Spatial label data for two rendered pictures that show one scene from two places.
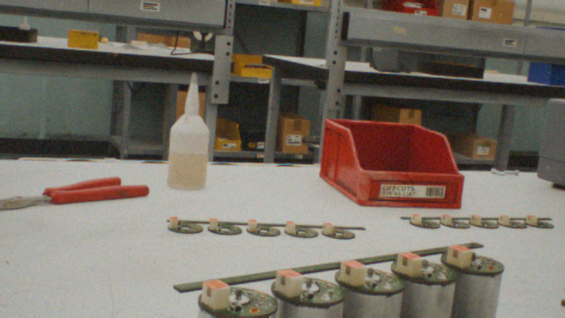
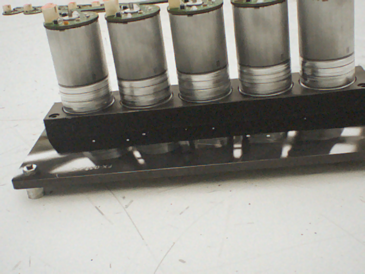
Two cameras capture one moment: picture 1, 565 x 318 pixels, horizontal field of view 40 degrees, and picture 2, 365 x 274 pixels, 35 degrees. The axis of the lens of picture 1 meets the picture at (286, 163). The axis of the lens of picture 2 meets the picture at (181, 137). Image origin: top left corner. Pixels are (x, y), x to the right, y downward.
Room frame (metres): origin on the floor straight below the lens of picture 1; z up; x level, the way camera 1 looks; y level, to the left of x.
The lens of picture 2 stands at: (0.07, -0.20, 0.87)
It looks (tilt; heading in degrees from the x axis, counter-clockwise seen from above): 25 degrees down; 45
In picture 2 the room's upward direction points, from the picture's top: 8 degrees counter-clockwise
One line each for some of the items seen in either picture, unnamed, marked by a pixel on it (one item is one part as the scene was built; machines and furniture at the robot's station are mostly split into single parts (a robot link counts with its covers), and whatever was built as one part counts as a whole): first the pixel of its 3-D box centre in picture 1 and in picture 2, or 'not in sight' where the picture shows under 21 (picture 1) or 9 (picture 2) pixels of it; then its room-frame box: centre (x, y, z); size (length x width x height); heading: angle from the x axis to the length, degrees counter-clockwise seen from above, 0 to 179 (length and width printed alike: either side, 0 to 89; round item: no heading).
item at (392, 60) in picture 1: (393, 59); not in sight; (3.12, -0.39, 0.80); 0.15 x 0.12 x 0.10; 41
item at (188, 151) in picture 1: (190, 129); not in sight; (0.66, 0.09, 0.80); 0.03 x 0.03 x 0.10
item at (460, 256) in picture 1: (461, 256); not in sight; (0.29, -0.07, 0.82); 0.01 x 0.01 x 0.01; 38
